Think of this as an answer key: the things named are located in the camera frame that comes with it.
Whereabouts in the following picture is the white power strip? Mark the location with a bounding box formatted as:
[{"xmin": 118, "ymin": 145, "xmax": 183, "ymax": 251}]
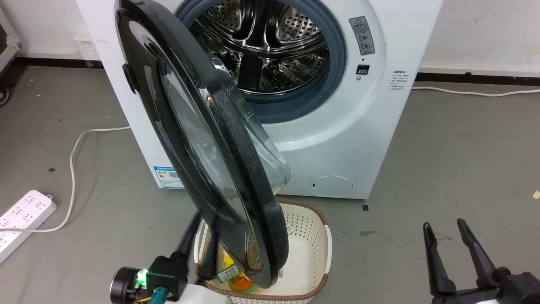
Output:
[{"xmin": 0, "ymin": 190, "xmax": 57, "ymax": 265}]

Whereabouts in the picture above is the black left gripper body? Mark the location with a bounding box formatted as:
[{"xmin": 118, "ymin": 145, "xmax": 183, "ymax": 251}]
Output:
[{"xmin": 110, "ymin": 252, "xmax": 189, "ymax": 304}]

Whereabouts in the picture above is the white power strip cable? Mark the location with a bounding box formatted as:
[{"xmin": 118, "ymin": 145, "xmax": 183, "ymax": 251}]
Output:
[{"xmin": 0, "ymin": 126, "xmax": 132, "ymax": 234}]

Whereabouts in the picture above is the black round glass washer door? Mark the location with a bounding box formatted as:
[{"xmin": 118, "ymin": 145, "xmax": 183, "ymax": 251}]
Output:
[{"xmin": 114, "ymin": 0, "xmax": 292, "ymax": 289}]

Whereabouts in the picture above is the white perforated basket brown rim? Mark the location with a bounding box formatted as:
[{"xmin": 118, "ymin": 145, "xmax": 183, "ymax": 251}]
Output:
[{"xmin": 194, "ymin": 198, "xmax": 333, "ymax": 304}]

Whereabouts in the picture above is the thin white floor cable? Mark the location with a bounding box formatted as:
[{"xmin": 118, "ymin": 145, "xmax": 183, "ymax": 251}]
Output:
[{"xmin": 412, "ymin": 86, "xmax": 540, "ymax": 98}]

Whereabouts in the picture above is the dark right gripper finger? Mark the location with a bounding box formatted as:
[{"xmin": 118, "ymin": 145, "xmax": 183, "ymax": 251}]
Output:
[
  {"xmin": 423, "ymin": 222, "xmax": 457, "ymax": 296},
  {"xmin": 457, "ymin": 218, "xmax": 500, "ymax": 289}
]

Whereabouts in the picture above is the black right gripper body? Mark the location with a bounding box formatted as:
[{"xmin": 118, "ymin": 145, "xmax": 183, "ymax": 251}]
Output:
[{"xmin": 431, "ymin": 267, "xmax": 540, "ymax": 304}]

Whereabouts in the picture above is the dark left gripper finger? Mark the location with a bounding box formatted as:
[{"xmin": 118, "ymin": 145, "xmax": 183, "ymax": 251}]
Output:
[
  {"xmin": 170, "ymin": 210, "xmax": 203, "ymax": 263},
  {"xmin": 197, "ymin": 215, "xmax": 219, "ymax": 281}
]

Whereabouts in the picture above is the grey warning label sticker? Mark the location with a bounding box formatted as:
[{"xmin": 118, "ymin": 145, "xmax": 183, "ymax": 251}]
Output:
[{"xmin": 348, "ymin": 16, "xmax": 376, "ymax": 56}]

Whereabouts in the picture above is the white front-load washing machine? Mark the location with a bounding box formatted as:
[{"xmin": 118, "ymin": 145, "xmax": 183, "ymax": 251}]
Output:
[{"xmin": 76, "ymin": 0, "xmax": 443, "ymax": 200}]

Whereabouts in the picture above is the yellow printed package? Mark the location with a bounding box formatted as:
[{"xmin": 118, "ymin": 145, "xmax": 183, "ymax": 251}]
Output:
[{"xmin": 217, "ymin": 248, "xmax": 262, "ymax": 294}]

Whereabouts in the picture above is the white wall outlet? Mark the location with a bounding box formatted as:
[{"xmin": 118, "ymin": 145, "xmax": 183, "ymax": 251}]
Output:
[{"xmin": 73, "ymin": 33, "xmax": 100, "ymax": 67}]

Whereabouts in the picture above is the blue energy label sticker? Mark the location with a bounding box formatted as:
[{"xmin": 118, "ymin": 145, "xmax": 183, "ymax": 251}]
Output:
[{"xmin": 153, "ymin": 166, "xmax": 185, "ymax": 190}]

